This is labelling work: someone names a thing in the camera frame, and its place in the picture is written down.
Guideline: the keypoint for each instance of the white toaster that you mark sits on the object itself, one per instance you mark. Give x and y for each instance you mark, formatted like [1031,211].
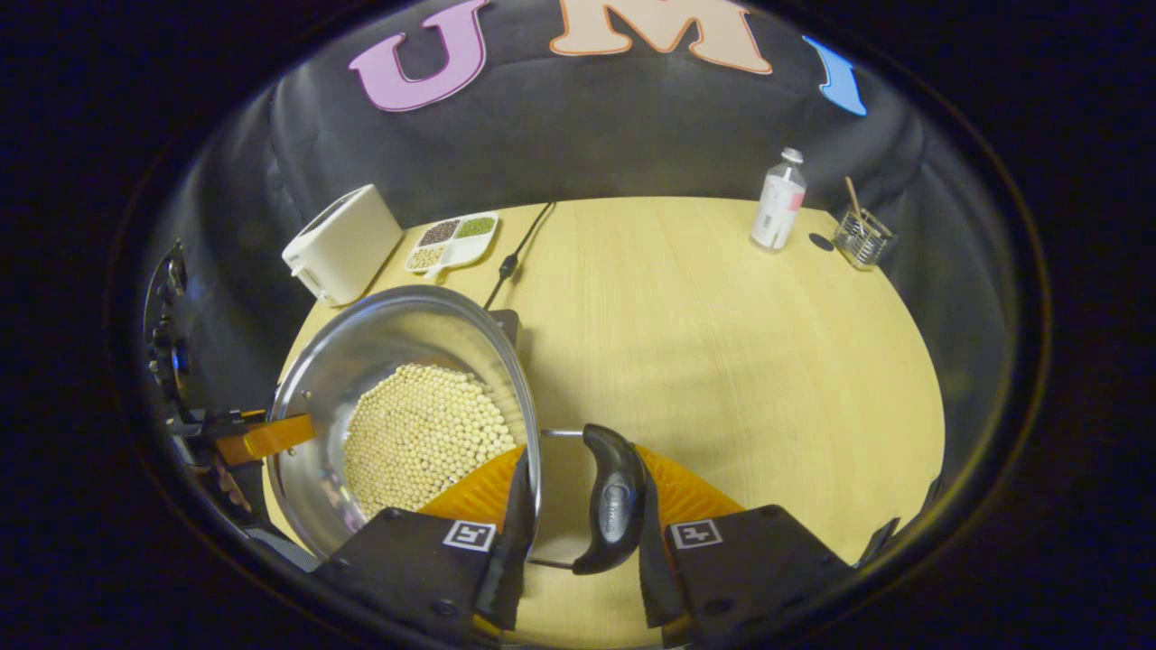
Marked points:
[348,244]

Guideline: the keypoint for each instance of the clear bottle with pink label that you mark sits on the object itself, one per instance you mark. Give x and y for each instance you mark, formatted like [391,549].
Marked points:
[777,212]

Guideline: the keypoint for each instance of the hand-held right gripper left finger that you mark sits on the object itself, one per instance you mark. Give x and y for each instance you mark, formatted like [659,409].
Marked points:
[510,569]

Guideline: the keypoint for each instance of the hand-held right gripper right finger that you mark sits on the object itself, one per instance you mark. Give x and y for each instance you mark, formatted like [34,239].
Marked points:
[655,578]

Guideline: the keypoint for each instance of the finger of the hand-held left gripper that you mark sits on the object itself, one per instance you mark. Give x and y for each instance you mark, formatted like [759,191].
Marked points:
[217,422]
[266,438]

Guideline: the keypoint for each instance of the wooden stick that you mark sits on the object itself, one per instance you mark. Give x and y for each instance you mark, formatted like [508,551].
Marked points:
[853,199]

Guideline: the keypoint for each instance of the small black round disc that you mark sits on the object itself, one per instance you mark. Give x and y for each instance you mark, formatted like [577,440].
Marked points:
[821,242]

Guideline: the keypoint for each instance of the pile of yellow beads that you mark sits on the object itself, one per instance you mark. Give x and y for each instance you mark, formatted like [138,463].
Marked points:
[420,438]

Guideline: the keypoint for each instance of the white divided dish with beans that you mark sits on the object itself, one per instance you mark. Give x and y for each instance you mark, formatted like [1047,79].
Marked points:
[452,244]

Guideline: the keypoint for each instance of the black induction cooktop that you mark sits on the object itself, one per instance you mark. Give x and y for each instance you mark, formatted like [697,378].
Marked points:
[508,327]

